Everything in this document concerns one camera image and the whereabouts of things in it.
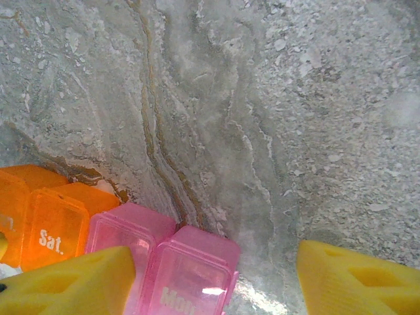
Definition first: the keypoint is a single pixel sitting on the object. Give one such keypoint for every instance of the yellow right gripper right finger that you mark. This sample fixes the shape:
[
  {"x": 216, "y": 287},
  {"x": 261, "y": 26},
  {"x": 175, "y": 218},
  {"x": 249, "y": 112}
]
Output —
[{"x": 361, "y": 288}]

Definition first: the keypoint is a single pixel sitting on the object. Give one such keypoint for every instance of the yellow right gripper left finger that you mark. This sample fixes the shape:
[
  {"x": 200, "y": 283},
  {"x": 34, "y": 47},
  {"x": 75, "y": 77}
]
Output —
[{"x": 65, "y": 288}]

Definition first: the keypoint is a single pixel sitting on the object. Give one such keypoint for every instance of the pink pill box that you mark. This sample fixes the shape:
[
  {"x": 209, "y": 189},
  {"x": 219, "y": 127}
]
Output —
[{"x": 124, "y": 226}]

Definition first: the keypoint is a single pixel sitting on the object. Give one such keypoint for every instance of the orange pill box Sat print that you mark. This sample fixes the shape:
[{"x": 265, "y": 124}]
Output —
[{"x": 55, "y": 223}]

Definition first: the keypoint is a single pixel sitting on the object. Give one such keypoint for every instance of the pink pill box Mon print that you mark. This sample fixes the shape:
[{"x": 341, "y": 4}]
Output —
[{"x": 190, "y": 272}]

